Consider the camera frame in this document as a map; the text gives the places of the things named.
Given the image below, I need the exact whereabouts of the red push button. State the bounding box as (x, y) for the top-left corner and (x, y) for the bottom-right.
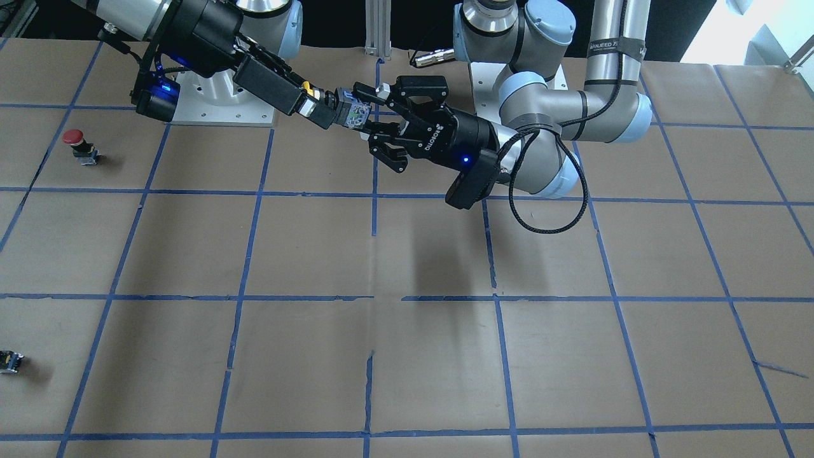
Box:
(62, 128), (99, 166)

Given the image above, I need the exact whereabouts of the black button at edge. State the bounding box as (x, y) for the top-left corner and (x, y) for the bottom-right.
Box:
(0, 350), (25, 374)

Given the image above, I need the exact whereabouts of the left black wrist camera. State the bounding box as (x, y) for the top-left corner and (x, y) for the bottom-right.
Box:
(445, 149), (500, 211)

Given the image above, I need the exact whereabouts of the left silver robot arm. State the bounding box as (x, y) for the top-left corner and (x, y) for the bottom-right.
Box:
(342, 1), (652, 209)

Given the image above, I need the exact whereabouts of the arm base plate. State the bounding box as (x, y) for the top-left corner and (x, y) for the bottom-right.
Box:
(471, 59), (570, 90)
(171, 70), (275, 127)

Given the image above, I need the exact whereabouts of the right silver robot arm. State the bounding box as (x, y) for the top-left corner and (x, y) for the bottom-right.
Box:
(78, 1), (316, 122)

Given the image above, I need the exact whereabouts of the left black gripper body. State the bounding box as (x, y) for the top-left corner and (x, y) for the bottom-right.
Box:
(420, 109), (500, 171)

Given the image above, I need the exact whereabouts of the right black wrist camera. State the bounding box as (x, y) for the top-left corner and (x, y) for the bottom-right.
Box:
(130, 71), (181, 123)

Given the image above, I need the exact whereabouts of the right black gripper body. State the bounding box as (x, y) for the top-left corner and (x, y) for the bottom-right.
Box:
(157, 1), (244, 78)

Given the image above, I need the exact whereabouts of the aluminium frame post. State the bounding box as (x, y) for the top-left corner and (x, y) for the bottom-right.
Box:
(364, 0), (392, 60)

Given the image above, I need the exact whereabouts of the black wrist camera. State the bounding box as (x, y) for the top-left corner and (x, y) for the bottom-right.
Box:
(130, 71), (181, 123)
(445, 149), (500, 211)

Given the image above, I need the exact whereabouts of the yellow push button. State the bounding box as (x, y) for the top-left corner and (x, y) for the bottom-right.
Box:
(298, 81), (371, 130)

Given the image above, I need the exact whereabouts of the brown paper table cover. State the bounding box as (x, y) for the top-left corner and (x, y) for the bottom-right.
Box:
(1, 39), (813, 457)

